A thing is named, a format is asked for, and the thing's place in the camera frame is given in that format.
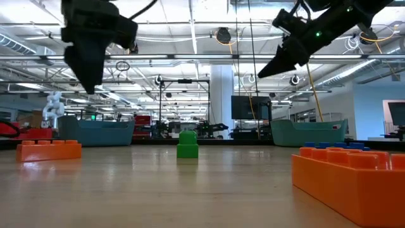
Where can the teal green plastic bin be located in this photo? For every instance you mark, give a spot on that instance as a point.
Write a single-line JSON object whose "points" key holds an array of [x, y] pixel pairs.
{"points": [[307, 134]]}

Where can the red tool cabinet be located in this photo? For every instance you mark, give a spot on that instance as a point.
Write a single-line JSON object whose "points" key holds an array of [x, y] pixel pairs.
{"points": [[142, 122]]}

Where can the brown cardboard box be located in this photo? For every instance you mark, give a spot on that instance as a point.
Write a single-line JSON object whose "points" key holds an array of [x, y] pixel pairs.
{"points": [[31, 120]]}

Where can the white building column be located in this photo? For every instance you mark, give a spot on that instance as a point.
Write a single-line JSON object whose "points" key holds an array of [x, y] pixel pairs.
{"points": [[221, 95]]}

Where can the black metal gantry frame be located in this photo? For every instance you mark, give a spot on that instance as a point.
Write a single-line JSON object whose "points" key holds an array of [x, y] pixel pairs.
{"points": [[184, 81]]}

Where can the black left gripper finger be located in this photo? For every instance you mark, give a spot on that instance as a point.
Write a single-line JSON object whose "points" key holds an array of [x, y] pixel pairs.
{"points": [[87, 69]]}

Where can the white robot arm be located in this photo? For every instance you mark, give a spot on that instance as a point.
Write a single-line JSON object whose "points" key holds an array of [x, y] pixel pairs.
{"points": [[53, 107]]}

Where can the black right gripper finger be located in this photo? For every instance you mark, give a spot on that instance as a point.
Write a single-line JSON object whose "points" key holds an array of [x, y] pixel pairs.
{"points": [[284, 60]]}

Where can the silver ventilation duct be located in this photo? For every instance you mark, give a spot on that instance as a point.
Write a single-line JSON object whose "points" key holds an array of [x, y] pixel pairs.
{"points": [[348, 73], [19, 46]]}

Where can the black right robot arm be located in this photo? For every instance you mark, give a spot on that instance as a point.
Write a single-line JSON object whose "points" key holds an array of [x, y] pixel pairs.
{"points": [[364, 9]]}

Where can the black tabletop robot arm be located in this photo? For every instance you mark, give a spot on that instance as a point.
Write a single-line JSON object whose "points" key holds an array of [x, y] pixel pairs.
{"points": [[215, 127]]}

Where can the green toy building block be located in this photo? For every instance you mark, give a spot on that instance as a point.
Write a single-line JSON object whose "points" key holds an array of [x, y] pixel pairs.
{"points": [[187, 149]]}

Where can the blue toy building block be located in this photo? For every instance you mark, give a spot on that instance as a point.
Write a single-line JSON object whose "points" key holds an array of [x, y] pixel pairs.
{"points": [[357, 146]]}

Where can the orange toy building block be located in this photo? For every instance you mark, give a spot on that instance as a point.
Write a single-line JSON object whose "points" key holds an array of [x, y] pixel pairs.
{"points": [[47, 153], [348, 190]]}

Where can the black monitor screen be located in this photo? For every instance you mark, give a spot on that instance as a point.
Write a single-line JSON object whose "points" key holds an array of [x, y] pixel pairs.
{"points": [[243, 107], [398, 113]]}

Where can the dusty blue plastic bin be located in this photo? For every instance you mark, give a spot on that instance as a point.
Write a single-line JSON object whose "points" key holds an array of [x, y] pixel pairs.
{"points": [[95, 134]]}

